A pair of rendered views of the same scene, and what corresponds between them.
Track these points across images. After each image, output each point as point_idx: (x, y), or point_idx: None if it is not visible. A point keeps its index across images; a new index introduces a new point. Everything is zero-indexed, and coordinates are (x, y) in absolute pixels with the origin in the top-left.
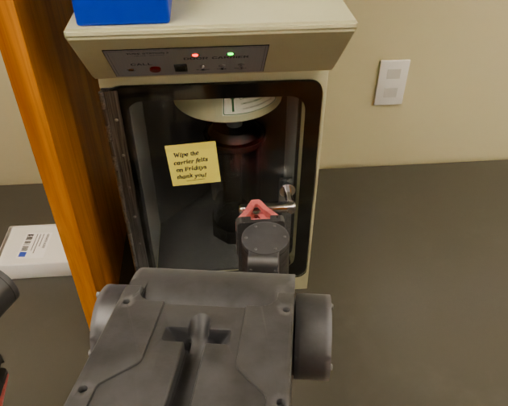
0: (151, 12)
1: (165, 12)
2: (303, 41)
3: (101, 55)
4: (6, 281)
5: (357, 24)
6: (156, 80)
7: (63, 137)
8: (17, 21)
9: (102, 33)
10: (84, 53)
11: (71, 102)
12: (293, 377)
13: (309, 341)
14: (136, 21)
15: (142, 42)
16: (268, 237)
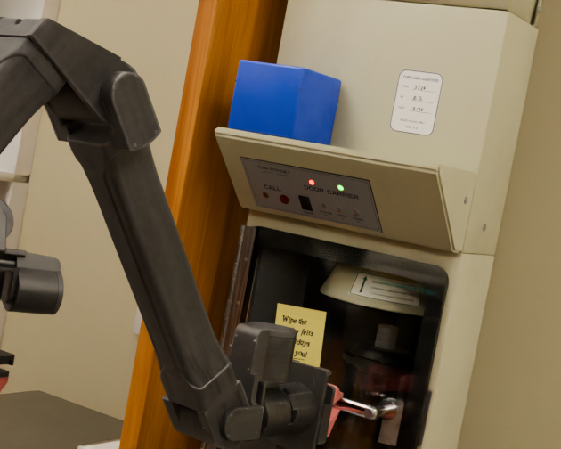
0: (280, 126)
1: (290, 128)
2: (398, 182)
3: (239, 164)
4: (59, 281)
5: (440, 168)
6: (296, 230)
7: (191, 250)
8: (194, 121)
9: (239, 134)
10: (228, 159)
11: (223, 244)
12: (101, 96)
13: (113, 75)
14: (268, 131)
15: (267, 151)
16: (274, 327)
